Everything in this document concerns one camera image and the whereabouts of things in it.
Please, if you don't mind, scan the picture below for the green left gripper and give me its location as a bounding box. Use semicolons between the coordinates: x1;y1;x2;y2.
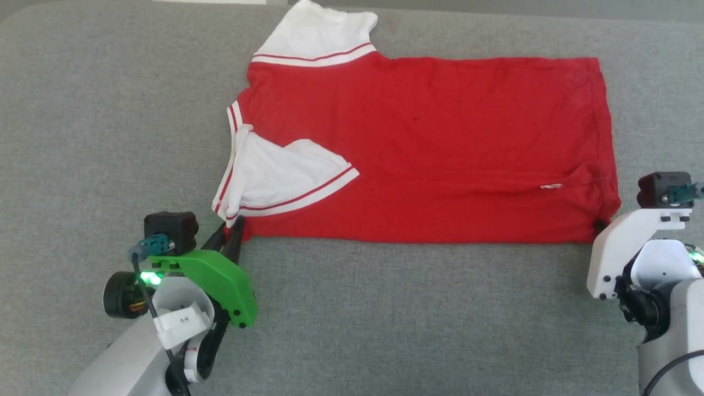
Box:
103;216;258;329

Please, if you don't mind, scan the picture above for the grey upholstered sofa surface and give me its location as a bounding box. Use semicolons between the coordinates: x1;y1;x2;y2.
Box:
0;0;704;396

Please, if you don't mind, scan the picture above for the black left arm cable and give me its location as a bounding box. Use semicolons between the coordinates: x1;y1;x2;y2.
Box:
129;234;192;396

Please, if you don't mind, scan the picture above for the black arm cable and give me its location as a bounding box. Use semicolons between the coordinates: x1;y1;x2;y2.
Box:
641;183;704;396
129;234;192;396

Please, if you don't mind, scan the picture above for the red and white t-shirt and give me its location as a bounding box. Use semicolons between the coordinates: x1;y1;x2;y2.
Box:
212;0;622;244

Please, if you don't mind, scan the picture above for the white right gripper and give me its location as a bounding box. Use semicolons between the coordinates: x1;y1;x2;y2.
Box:
586;208;692;300

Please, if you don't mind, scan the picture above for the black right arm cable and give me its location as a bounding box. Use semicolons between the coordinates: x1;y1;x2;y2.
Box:
641;183;704;396

